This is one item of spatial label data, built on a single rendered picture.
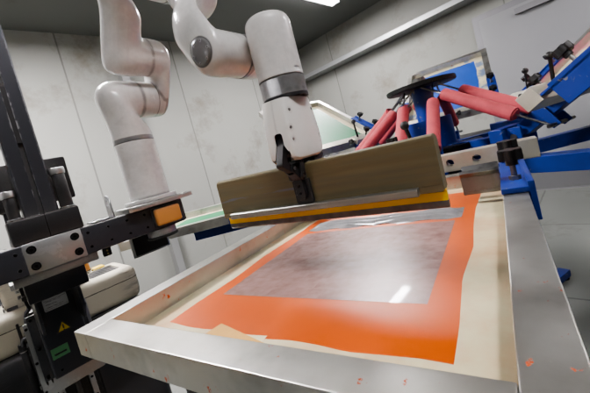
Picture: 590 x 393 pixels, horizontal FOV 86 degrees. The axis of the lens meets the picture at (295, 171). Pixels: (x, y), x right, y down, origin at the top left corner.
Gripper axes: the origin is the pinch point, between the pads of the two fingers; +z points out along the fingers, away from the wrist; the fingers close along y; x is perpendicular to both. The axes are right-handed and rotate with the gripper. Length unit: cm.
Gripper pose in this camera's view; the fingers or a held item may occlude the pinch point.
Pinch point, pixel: (309, 188)
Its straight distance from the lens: 52.6
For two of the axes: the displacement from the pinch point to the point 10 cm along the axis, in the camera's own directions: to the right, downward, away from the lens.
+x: 8.1, -1.8, -5.6
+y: -5.3, 1.9, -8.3
